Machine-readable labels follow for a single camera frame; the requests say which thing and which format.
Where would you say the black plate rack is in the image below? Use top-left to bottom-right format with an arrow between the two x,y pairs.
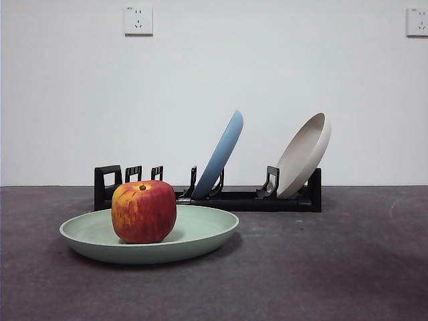
94,165 -> 323,213

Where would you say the green plate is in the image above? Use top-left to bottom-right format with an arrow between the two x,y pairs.
59,204 -> 241,265

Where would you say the red yellow apple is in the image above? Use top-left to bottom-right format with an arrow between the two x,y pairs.
111,180 -> 177,244

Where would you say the beige plate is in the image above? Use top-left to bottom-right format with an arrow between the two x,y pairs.
276,112 -> 332,199

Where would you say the blue plate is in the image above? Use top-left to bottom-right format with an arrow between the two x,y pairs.
192,109 -> 245,199

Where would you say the white wall socket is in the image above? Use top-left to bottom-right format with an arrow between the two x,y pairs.
406,6 -> 428,38
124,4 -> 154,37

